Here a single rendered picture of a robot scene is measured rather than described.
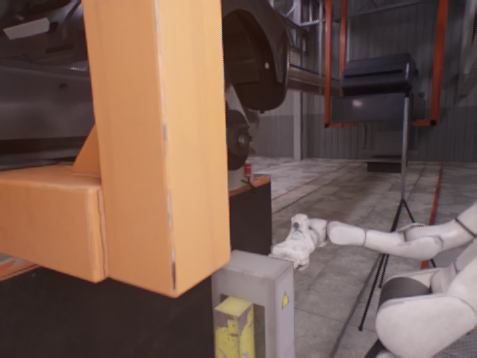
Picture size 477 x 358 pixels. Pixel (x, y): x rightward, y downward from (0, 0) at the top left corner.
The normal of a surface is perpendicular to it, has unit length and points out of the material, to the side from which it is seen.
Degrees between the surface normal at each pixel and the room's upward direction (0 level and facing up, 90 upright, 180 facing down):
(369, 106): 90
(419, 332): 90
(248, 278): 90
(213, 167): 90
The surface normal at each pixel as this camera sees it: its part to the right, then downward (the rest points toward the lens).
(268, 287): -0.51, 0.14
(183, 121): 0.86, 0.05
